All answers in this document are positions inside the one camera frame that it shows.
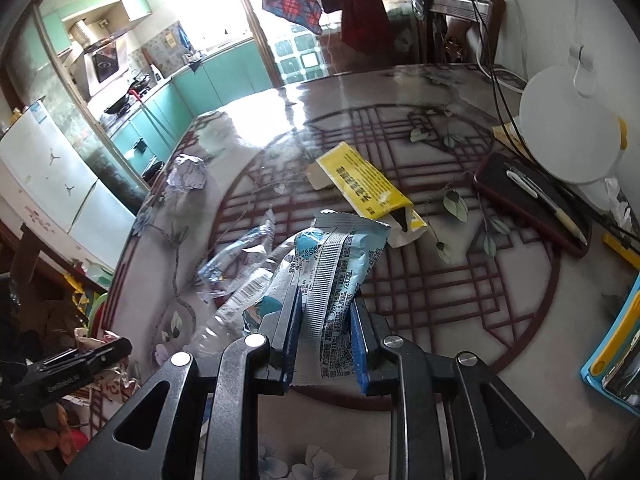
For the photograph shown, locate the clear plastic wrap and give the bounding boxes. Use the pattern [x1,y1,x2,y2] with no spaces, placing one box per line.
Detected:
[597,177,634,227]

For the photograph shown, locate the dark wooden chair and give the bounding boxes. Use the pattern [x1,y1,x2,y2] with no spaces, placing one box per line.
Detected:
[0,222,76,306]

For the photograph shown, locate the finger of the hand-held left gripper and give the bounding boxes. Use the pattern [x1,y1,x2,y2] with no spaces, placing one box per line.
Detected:
[40,337,133,396]

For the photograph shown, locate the white cable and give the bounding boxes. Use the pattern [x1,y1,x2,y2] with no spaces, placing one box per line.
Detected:
[477,20,529,92]

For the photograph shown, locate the black power cable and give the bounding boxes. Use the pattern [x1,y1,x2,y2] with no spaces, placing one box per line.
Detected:
[462,0,640,241]

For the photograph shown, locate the clear plastic bottle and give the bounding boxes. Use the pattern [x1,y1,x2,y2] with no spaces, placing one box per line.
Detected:
[187,245,301,361]

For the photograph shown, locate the red handled mop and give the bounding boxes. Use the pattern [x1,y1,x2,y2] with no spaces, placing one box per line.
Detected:
[129,90,176,147]

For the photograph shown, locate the white black pen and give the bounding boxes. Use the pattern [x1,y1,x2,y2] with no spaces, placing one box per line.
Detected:
[506,169,588,246]

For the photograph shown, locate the teal kitchen base cabinets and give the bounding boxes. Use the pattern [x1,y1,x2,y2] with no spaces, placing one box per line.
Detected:
[107,40,276,181]

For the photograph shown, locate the blue yellow-green block toy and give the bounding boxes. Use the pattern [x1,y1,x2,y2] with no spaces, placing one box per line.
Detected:
[580,272,640,403]

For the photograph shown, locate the dark red phone case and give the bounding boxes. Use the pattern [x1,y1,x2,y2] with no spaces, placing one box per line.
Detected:
[472,152,593,259]

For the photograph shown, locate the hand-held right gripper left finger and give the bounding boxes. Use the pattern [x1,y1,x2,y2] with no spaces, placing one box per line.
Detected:
[60,285,303,480]

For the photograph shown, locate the yellow paper pad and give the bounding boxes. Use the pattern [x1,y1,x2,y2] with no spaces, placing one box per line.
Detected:
[492,120,526,157]

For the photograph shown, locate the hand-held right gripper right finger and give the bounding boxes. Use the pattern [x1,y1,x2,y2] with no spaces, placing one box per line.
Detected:
[350,297,586,480]

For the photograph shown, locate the small blue clear wrapper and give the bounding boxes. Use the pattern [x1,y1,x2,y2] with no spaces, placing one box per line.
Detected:
[197,207,276,303]

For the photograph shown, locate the carved wooden chair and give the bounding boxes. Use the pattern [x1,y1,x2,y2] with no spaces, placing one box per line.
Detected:
[412,0,506,66]

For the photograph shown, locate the person's left hand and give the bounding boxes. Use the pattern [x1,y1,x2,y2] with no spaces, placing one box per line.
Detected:
[12,402,88,466]

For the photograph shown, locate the red green round stool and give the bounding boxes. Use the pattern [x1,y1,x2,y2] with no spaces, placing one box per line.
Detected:
[87,290,114,327]

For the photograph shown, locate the open yellow white carton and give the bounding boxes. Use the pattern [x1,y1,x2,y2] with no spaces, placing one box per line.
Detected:
[306,141,428,250]

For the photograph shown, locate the steel range hood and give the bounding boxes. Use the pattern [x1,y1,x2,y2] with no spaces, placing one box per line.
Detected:
[62,17,132,97]

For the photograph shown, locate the white refrigerator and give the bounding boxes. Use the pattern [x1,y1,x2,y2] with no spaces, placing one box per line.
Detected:
[0,101,135,271]

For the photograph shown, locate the silver blue snack packet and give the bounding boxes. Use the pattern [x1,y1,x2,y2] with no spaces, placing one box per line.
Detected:
[242,210,393,386]

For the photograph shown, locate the dark red hanging garment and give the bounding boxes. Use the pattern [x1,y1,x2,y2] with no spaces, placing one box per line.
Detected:
[340,0,396,53]

